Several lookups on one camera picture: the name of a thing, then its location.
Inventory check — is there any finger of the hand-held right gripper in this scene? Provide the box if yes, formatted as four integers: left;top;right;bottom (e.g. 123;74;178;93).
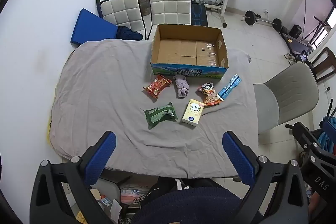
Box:
285;123;317;152

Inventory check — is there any yellow cloth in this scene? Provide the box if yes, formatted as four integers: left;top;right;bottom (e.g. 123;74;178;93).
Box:
46;119;53;149

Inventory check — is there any yellow tissue pack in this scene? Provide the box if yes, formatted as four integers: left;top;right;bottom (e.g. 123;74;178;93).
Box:
182;99;206;125

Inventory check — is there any black speaker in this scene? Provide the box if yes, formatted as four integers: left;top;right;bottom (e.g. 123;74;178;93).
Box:
290;25;302;39

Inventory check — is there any brown wooden chair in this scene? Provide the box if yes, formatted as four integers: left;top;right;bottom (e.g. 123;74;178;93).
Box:
311;47;336;83

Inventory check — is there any purple sock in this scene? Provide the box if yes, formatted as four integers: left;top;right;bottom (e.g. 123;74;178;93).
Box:
173;76;190;98

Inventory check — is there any short barbell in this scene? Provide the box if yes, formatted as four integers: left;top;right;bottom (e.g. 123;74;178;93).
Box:
242;10;283;31

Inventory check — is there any black metal stand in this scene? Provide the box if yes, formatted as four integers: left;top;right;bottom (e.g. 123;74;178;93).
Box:
325;99;336;121

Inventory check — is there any grey tablecloth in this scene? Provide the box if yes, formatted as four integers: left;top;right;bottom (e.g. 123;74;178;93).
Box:
50;39;259;179

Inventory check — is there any pink printed bag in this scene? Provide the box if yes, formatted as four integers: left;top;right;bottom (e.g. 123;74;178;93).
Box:
120;187;149;208

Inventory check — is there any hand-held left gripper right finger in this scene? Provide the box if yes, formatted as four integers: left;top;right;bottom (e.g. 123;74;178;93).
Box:
222;131;309;224

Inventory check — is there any grey shell chair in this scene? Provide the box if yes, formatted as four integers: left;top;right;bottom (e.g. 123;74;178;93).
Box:
253;61;319;146

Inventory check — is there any black weight bench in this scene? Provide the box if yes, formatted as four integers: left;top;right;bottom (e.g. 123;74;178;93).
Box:
191;0;209;26

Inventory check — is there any black bag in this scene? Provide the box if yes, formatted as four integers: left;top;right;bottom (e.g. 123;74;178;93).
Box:
295;49;315;64

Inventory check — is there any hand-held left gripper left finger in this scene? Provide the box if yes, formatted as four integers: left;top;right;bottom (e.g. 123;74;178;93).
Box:
29;131;126;224

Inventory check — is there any thin black pole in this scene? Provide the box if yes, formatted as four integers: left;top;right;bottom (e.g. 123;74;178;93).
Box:
302;0;315;41

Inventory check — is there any red snack packet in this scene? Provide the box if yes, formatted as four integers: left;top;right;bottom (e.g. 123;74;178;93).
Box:
142;75;173;100

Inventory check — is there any long blue packet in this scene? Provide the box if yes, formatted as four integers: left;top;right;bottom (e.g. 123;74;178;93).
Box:
217;74;241;102

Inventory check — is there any brown jug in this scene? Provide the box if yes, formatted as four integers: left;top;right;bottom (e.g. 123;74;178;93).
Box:
139;0;151;16

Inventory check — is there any rolled dark blue mat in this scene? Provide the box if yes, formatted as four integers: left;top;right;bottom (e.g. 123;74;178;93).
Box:
96;0;105;18

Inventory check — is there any green snack packet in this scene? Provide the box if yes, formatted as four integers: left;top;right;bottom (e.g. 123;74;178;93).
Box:
144;102;178;130

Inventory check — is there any cartoon print snack packet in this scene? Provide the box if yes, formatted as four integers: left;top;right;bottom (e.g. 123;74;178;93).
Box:
197;82;223;107

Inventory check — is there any dark blue cloth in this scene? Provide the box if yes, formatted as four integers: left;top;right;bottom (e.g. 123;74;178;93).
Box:
117;26;143;41

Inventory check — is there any treadmill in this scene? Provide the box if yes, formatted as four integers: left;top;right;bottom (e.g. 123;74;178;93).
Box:
280;15;332;55

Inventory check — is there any cardboard box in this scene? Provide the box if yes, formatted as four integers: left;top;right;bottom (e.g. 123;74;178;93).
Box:
150;24;229;80

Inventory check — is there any blue foam mat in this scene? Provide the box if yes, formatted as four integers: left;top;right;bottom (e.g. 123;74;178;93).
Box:
70;9;118;46

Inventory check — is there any person's dark clothed torso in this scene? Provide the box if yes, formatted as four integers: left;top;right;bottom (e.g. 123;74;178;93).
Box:
131;178;243;224

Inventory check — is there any window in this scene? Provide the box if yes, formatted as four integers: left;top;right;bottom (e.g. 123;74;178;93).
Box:
310;5;336;46

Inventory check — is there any white quilted chair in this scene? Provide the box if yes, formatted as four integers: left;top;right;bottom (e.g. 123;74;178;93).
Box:
100;0;146;41
147;0;193;41

